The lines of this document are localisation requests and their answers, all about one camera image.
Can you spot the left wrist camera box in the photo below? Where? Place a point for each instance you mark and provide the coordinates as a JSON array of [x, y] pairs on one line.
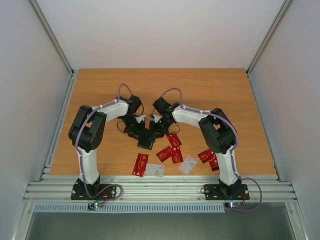
[[141, 118]]

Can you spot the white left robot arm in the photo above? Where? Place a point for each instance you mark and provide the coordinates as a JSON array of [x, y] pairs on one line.
[[86, 134]]

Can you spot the red vip card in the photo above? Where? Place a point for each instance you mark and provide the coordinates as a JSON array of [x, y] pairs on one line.
[[213, 162], [206, 156], [176, 155], [164, 154], [139, 168]]

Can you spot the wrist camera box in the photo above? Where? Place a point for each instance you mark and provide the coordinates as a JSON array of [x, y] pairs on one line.
[[156, 118], [141, 118]]

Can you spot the right small circuit board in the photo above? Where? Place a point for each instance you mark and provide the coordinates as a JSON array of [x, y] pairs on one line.
[[232, 204]]

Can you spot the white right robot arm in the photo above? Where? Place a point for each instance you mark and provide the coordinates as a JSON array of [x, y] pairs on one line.
[[218, 133]]

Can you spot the red card under left pile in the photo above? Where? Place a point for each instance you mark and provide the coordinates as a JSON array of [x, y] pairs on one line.
[[142, 158]]

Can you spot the small circuit board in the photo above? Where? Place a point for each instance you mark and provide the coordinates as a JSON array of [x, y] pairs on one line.
[[96, 205], [232, 204]]

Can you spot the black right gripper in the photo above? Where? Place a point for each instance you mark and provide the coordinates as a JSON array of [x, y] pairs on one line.
[[155, 129]]

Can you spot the aluminium rail base front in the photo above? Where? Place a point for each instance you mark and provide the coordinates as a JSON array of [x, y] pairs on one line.
[[152, 189]]

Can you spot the red striped card far right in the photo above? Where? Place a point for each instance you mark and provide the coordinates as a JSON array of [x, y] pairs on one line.
[[215, 169]]

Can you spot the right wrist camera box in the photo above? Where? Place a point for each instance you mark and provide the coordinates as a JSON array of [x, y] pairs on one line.
[[156, 118]]

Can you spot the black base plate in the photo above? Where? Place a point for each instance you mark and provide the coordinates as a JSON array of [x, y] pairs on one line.
[[212, 192], [110, 192]]

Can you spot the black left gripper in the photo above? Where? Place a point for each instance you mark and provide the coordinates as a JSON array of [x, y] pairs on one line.
[[139, 132]]

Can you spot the white card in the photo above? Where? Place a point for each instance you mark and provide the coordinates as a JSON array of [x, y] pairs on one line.
[[156, 170], [187, 166]]

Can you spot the aluminium frame post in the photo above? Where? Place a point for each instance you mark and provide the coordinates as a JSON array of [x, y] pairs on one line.
[[45, 24], [286, 4]]

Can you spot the grey slotted cable duct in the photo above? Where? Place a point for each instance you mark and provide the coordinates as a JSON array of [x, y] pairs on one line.
[[130, 208]]

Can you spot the red card upper centre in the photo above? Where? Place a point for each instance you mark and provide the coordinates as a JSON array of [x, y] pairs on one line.
[[174, 139]]

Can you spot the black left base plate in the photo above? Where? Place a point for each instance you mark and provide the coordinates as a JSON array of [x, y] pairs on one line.
[[110, 192]]

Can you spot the right aluminium frame post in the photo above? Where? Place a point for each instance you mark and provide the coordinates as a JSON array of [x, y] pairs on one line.
[[286, 4]]

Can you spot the white card right centre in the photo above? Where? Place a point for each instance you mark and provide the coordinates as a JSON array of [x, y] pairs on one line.
[[187, 166]]

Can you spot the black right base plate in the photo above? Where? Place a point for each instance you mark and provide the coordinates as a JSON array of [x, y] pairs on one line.
[[212, 192]]

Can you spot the left aluminium frame post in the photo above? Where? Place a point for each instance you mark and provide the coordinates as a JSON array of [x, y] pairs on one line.
[[45, 24]]

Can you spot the black leather card holder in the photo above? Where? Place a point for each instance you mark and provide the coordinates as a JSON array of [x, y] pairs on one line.
[[145, 142]]

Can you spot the left small circuit board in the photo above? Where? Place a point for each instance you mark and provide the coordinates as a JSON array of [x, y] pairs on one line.
[[96, 205]]

